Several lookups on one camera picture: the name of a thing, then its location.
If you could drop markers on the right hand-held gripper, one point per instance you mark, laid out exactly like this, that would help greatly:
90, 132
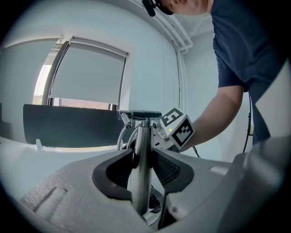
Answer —
182, 134

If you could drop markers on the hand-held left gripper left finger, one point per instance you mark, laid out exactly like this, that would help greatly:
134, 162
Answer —
113, 173

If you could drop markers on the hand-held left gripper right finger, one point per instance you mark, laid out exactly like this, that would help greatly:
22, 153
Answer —
172, 175

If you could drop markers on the silver desk lamp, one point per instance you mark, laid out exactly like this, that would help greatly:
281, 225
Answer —
141, 159

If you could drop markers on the person's right forearm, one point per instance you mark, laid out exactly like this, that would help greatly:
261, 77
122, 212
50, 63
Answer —
218, 113

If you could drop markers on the black flat monitor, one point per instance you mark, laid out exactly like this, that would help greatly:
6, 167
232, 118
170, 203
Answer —
72, 125

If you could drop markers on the small white plastic stand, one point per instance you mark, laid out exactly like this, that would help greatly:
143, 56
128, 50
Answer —
39, 144

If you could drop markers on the grey roller blind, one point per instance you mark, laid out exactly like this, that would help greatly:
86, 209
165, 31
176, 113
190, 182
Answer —
91, 75

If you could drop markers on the person's dark blue shirt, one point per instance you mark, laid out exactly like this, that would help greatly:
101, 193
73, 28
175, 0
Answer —
245, 45

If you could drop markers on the person's face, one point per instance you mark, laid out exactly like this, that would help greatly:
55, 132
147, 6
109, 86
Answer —
191, 5

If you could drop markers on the white wall conduit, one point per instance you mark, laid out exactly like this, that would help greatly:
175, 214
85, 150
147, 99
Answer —
179, 38

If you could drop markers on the metal window frame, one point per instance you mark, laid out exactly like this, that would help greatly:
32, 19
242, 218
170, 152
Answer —
45, 75

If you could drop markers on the black head-worn camera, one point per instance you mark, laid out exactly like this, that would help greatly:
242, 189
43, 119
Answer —
150, 6

